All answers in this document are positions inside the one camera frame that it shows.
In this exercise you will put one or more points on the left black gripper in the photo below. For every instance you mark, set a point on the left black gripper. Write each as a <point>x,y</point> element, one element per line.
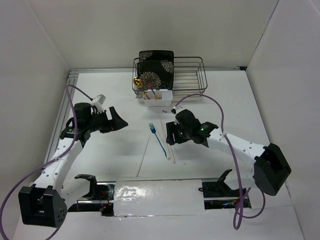
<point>116,123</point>

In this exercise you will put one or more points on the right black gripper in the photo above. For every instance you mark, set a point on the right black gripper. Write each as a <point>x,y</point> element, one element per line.
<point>171,127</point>

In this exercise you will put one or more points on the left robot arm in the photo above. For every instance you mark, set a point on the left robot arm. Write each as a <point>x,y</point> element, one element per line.
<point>47,200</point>

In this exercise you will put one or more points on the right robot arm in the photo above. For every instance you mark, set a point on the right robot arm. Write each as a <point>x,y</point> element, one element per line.
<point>270,167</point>

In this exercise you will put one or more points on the white utensil caddy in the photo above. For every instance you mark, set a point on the white utensil caddy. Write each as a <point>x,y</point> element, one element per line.
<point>165,98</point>

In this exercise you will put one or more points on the front black floral plate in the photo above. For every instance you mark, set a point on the front black floral plate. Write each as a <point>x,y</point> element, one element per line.
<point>158,73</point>

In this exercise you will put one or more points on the black floral plate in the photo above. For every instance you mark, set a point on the black floral plate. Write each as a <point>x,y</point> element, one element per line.
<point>158,73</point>
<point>166,58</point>

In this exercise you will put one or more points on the rear black floral plate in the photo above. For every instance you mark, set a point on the rear black floral plate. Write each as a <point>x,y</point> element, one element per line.
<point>166,58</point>

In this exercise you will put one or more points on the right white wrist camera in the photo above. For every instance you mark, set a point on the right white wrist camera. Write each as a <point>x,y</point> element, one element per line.
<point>175,108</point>

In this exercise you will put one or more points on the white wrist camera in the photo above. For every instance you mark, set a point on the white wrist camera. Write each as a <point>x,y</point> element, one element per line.
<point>97,103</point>
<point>175,108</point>

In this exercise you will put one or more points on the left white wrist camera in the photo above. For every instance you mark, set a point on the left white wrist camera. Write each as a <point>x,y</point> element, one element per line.
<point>97,103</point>

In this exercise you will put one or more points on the wire dish rack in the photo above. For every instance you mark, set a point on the wire dish rack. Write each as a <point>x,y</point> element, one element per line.
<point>189,76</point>

